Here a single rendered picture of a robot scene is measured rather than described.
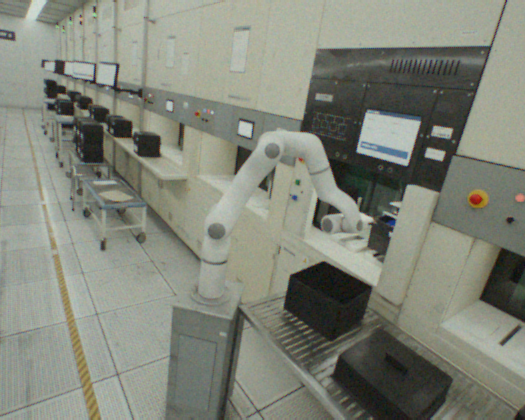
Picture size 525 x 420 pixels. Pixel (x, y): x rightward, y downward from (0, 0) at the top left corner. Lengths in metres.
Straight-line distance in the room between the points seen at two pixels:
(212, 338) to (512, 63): 1.56
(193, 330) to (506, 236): 1.28
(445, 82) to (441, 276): 0.78
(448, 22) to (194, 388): 1.91
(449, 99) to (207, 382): 1.61
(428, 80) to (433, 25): 0.21
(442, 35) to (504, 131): 0.45
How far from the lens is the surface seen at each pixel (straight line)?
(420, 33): 1.65
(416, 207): 1.49
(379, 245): 1.91
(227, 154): 3.30
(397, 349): 1.39
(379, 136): 1.64
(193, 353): 1.63
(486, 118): 1.47
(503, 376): 1.61
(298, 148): 1.30
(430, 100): 1.55
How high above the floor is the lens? 1.66
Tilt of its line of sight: 18 degrees down
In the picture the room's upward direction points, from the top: 9 degrees clockwise
